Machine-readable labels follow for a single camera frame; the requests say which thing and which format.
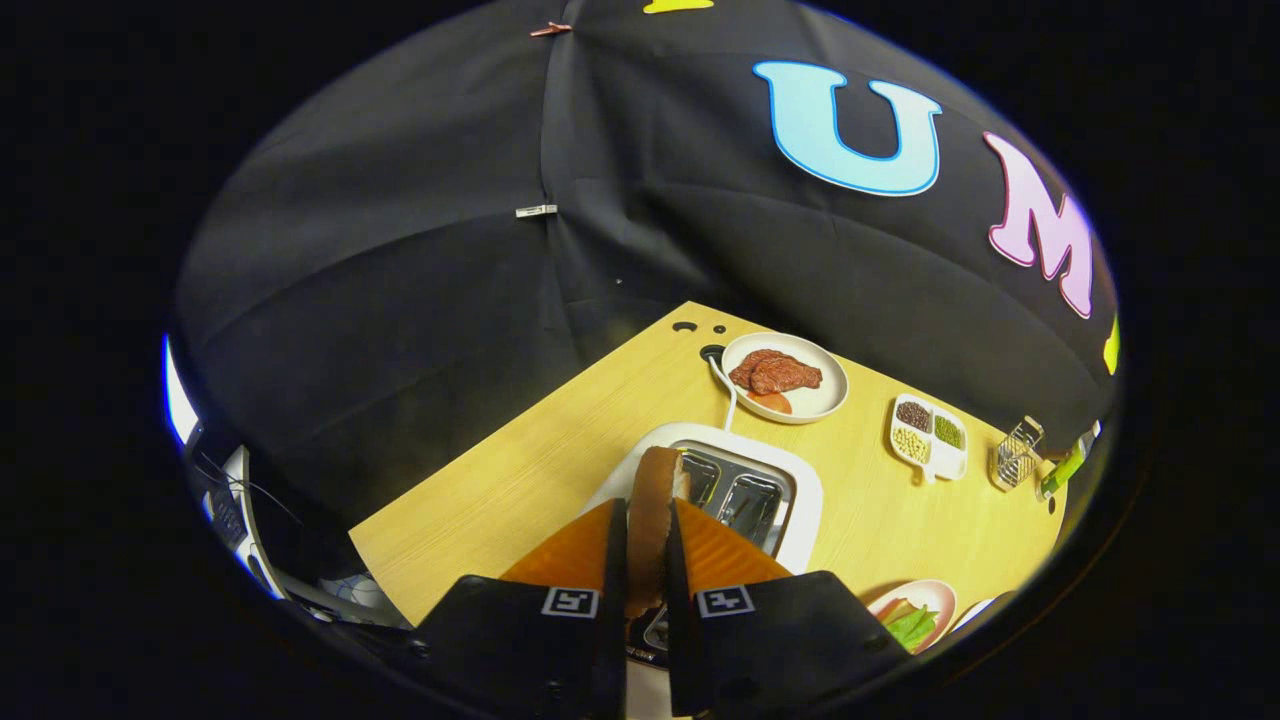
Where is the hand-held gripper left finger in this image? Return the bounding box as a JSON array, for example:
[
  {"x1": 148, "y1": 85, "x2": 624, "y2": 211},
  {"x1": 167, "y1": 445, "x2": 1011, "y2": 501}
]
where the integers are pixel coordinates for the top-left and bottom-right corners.
[{"x1": 410, "y1": 498, "x2": 629, "y2": 720}]

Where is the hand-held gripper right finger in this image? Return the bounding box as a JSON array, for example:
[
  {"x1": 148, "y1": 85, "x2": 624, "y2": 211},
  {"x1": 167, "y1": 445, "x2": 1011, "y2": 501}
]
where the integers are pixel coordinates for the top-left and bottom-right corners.
[{"x1": 665, "y1": 498, "x2": 913, "y2": 716}]

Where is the toasted bread slice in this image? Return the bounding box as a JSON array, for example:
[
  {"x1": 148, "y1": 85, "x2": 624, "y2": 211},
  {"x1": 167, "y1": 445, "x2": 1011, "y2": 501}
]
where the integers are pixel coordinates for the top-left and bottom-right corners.
[{"x1": 626, "y1": 446, "x2": 691, "y2": 616}]

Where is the green lettuce leaf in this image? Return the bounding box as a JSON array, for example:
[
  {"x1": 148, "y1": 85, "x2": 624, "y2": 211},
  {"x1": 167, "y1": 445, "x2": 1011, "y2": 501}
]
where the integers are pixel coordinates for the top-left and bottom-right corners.
[{"x1": 880, "y1": 598, "x2": 941, "y2": 649}]

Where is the white toaster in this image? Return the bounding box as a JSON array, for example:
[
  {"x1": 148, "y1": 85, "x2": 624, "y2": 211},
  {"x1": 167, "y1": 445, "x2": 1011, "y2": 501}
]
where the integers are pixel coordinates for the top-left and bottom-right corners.
[{"x1": 585, "y1": 421, "x2": 824, "y2": 720}]

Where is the brown meat steak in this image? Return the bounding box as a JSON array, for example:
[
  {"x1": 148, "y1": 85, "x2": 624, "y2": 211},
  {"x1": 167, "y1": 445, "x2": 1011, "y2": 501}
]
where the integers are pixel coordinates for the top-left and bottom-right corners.
[{"x1": 728, "y1": 349, "x2": 823, "y2": 396}]

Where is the round white meat plate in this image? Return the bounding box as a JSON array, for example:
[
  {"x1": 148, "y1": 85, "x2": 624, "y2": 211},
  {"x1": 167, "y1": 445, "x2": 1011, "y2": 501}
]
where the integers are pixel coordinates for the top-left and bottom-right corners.
[{"x1": 720, "y1": 331, "x2": 850, "y2": 425}]

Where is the pink round plate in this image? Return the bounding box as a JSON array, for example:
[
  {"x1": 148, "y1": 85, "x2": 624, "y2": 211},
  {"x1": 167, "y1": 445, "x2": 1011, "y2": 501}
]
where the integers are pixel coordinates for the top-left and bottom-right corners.
[{"x1": 868, "y1": 579, "x2": 958, "y2": 656}]

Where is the white divided bean dish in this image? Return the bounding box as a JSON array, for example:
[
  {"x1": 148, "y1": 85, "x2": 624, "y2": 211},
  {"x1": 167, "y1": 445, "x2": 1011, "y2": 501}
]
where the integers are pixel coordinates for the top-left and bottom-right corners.
[{"x1": 889, "y1": 393, "x2": 969, "y2": 485}]

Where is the black backdrop cloth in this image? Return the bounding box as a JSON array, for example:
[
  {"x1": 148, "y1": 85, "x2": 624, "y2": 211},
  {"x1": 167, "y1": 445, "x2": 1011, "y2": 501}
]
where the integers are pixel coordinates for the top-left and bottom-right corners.
[{"x1": 170, "y1": 0, "x2": 1121, "y2": 531}]

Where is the green label plastic bottle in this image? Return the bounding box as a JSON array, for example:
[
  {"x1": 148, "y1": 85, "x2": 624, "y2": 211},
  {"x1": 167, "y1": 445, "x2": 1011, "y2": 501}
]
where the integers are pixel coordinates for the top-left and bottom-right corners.
[{"x1": 1036, "y1": 440, "x2": 1086, "y2": 501}]

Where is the white toaster cable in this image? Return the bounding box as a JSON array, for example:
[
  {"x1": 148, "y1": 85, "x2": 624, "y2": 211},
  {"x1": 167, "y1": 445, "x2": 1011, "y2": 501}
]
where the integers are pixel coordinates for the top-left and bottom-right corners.
[{"x1": 705, "y1": 345, "x2": 738, "y2": 433}]

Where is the metal wire basket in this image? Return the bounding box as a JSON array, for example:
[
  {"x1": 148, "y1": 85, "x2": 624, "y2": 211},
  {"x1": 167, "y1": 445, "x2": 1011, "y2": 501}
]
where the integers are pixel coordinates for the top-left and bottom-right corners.
[{"x1": 990, "y1": 416, "x2": 1045, "y2": 491}]

